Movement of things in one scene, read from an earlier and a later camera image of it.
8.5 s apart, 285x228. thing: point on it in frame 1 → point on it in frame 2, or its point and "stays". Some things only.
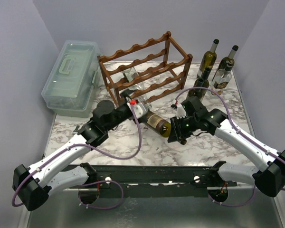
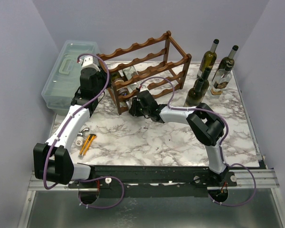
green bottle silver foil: [208, 60] stays
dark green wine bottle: [200, 93] → [206, 76]
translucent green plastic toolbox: [69, 90] stays
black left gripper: [127, 98] → [103, 74]
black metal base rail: [153, 181] stays
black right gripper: [176, 130] → [135, 107]
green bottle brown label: [157, 124] → [116, 76]
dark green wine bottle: [200, 93] stays
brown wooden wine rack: [154, 69] stays
